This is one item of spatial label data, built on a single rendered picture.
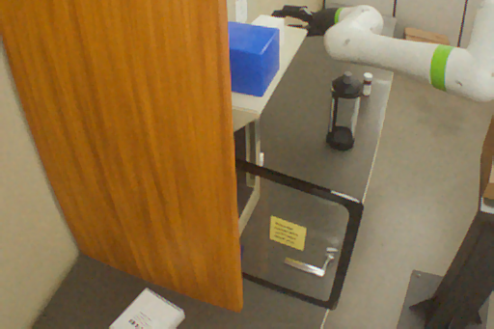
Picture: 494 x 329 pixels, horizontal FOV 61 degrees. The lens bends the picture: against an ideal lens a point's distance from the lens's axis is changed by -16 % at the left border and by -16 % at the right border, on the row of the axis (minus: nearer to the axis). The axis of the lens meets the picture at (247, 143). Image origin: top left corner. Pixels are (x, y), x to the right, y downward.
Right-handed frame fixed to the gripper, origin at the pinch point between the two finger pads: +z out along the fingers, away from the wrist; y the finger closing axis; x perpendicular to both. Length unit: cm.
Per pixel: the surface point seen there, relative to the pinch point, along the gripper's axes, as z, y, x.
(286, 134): -3.2, 20.7, -32.5
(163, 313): -31, -14, -97
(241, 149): -22, -8, -50
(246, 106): -57, -41, -52
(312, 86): 8.4, 32.4, -6.7
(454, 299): -55, 108, -56
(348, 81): -27.4, 11.5, -14.6
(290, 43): -48, -32, -32
